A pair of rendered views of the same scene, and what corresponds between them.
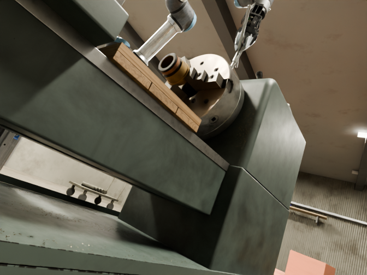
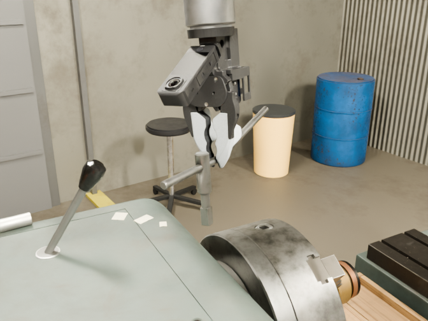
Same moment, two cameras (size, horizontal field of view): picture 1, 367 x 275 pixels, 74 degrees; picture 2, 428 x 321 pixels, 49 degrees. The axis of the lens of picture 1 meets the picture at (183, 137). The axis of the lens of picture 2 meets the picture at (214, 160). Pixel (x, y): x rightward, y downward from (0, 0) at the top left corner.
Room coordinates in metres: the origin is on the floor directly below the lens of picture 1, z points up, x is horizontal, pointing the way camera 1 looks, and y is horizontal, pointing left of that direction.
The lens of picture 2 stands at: (1.54, 0.13, 1.65)
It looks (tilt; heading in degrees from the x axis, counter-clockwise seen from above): 22 degrees down; 198
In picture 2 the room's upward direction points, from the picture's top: straight up
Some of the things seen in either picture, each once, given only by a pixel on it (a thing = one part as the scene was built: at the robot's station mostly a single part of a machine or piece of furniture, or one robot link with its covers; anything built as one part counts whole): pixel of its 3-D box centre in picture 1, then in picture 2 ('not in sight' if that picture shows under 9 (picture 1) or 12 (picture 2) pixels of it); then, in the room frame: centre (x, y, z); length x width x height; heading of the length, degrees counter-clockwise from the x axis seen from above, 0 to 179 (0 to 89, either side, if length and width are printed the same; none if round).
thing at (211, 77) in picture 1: (207, 80); not in sight; (0.73, 0.00, 1.09); 0.12 x 0.11 x 0.05; 46
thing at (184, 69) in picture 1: (175, 70); (329, 285); (0.74, 0.11, 1.08); 0.09 x 0.09 x 0.09; 46
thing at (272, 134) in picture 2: not in sight; (272, 141); (-2.32, -0.58, 0.29); 0.38 x 0.36 x 0.58; 53
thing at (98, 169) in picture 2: (259, 76); (92, 176); (1.01, -0.22, 1.38); 0.04 x 0.03 x 0.05; 136
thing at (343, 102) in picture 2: not in sight; (341, 118); (-2.85, -0.04, 0.40); 0.53 x 0.53 x 0.80
